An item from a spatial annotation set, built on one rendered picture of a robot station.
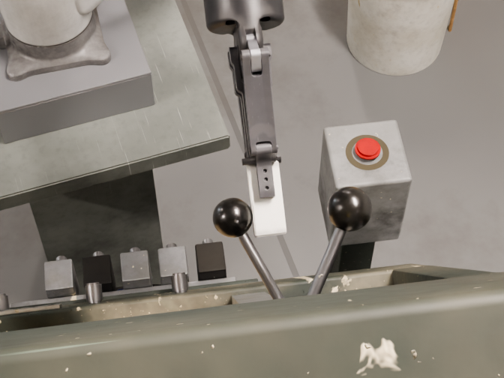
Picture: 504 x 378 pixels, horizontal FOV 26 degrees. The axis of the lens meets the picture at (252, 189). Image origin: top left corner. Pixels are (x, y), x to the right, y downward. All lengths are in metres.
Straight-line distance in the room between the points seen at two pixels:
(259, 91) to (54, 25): 0.92
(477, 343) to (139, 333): 0.13
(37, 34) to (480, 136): 1.42
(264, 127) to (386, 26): 1.89
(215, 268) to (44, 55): 0.48
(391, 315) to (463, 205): 2.40
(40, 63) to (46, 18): 0.11
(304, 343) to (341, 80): 2.61
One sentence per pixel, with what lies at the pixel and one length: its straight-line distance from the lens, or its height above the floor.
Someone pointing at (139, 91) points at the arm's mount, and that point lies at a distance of 1.96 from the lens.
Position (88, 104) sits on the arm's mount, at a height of 0.80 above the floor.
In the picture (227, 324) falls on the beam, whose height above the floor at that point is 1.96.
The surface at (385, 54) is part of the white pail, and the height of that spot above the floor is 0.09.
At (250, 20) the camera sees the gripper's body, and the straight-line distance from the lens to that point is 1.02.
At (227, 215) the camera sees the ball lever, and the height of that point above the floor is 1.46.
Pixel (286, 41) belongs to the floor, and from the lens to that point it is 3.08.
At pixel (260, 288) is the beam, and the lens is 1.61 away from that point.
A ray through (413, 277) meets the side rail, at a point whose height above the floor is 1.03.
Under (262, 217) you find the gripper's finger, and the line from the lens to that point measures 1.03.
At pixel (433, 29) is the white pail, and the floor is 0.17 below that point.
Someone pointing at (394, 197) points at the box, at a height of 0.88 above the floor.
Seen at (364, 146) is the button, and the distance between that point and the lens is 1.70.
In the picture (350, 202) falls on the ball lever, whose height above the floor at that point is 1.56.
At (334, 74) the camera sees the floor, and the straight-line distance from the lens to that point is 3.01.
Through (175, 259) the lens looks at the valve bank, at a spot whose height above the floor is 0.76.
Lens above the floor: 2.32
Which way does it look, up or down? 56 degrees down
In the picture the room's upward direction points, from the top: straight up
